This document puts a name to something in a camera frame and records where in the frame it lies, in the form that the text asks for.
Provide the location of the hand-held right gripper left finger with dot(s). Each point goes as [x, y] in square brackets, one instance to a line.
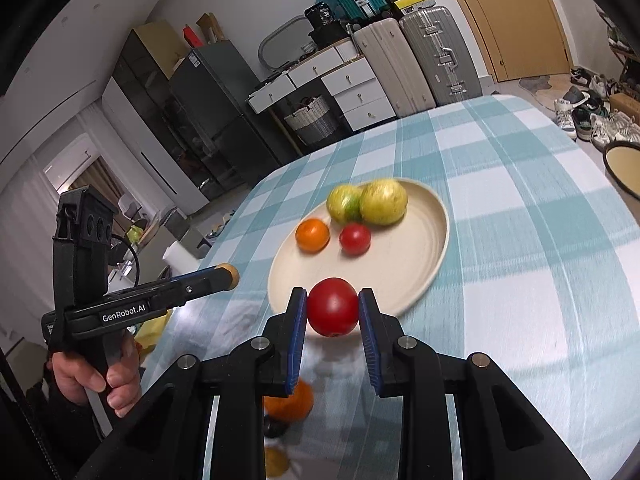
[299, 340]

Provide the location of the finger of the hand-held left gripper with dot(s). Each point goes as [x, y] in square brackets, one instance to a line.
[200, 287]
[195, 274]

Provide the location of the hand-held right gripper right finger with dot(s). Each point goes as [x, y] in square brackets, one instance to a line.
[367, 345]

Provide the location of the brown kiwi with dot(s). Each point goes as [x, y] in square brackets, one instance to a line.
[230, 276]
[276, 462]

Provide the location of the red tomato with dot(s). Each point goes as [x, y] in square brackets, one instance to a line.
[355, 239]
[332, 307]

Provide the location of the cream round plate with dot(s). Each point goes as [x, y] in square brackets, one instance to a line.
[400, 270]

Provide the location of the orange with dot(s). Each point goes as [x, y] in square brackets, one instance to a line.
[312, 235]
[295, 402]

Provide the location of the yellow-green guava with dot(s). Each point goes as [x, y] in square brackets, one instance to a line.
[342, 205]

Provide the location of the yellow guava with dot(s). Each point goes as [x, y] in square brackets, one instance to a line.
[384, 202]

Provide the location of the person's left forearm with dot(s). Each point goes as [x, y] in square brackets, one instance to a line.
[65, 440]

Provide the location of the person's left hand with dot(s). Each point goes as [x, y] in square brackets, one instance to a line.
[127, 380]

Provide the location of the paper towel roll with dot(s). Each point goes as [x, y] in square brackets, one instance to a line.
[181, 257]

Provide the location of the yellow plastic bag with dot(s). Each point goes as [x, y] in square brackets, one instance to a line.
[152, 330]

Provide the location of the dark plum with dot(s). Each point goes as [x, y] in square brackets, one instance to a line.
[275, 427]

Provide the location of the teal checked tablecloth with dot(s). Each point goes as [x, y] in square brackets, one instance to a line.
[500, 260]

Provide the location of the dark grey fridge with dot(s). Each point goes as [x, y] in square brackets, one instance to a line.
[225, 110]

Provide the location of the woven laundry basket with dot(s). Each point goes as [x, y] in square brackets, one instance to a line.
[312, 122]

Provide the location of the white desk with drawers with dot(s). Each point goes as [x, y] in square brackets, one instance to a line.
[305, 72]

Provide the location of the white drawer unit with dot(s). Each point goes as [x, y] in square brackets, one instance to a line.
[362, 97]

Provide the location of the beige suitcase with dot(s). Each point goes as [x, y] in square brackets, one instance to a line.
[392, 65]

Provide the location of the silver suitcase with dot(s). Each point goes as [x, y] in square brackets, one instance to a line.
[440, 55]

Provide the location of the grey door mat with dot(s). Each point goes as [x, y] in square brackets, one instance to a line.
[535, 82]

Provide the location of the dark-rimmed round tray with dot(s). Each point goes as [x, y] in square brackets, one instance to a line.
[625, 165]

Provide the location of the pile of shoes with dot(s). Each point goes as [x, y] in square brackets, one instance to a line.
[595, 115]

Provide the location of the cardboard box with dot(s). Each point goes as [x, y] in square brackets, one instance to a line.
[625, 104]

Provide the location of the wooden door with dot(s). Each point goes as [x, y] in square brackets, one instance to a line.
[505, 15]

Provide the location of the wooden shoe rack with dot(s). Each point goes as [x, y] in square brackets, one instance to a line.
[620, 45]

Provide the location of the white oval frame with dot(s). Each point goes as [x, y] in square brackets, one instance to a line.
[272, 40]

